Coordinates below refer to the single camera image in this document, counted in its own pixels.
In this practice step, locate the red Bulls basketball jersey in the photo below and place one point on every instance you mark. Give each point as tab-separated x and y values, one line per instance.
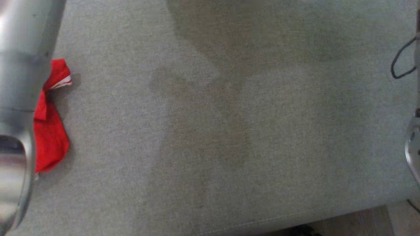
49	137

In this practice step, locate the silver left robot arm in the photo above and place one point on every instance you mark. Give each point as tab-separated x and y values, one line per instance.
19	65

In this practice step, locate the grey sofa seat cushion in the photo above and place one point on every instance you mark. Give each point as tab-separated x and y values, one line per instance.
229	114

